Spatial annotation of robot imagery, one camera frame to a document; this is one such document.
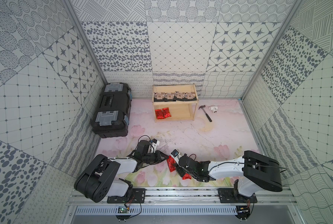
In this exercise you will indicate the green circuit board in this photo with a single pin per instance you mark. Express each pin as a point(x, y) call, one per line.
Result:
point(123, 210)

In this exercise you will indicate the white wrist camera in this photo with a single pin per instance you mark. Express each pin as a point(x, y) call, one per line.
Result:
point(175, 153)
point(154, 144)

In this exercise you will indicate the aluminium mounting rail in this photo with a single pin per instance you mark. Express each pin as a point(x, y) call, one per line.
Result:
point(154, 196)

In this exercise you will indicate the light wooden shelf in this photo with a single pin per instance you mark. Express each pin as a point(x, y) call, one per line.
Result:
point(180, 110)

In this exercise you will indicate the white pipe fitting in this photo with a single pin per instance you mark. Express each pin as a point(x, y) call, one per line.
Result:
point(213, 109)

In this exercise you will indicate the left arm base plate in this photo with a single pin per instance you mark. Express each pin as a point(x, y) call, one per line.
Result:
point(134, 195)

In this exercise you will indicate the red tea bag three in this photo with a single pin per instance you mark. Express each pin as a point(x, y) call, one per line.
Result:
point(171, 164)

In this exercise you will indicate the black handled hammer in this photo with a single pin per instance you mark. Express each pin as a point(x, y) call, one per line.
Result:
point(203, 108)

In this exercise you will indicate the black plastic toolbox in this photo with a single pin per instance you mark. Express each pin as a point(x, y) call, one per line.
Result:
point(112, 115)

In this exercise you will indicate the floral tea bag three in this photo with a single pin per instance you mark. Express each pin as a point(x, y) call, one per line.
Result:
point(179, 96)

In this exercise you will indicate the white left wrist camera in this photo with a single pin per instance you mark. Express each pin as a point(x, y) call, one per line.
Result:
point(154, 144)

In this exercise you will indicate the floral tea bag one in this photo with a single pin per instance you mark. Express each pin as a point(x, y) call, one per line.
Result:
point(158, 97)

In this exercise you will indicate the red tea bag one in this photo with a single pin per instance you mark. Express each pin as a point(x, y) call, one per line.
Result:
point(159, 114)

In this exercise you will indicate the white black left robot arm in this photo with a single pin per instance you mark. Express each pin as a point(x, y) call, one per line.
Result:
point(98, 180)

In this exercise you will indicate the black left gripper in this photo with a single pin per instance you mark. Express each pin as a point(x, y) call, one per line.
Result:
point(154, 157)

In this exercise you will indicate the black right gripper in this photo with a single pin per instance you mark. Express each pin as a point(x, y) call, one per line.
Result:
point(179, 171)

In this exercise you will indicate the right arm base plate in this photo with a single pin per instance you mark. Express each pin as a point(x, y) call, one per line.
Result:
point(229, 195)

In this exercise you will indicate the red tea bag two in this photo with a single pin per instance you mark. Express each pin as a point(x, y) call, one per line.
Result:
point(166, 112)

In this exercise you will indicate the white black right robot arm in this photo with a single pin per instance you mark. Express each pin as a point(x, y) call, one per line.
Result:
point(255, 171)

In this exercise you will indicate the red tea bag four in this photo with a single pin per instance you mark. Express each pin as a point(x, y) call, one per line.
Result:
point(186, 176)

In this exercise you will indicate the floral tea bag two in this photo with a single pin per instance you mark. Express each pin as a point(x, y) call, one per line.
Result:
point(168, 97)

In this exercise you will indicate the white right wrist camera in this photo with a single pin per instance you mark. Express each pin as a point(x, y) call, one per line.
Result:
point(175, 153)

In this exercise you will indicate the floral tea bag four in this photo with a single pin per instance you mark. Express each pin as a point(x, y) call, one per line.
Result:
point(190, 96)

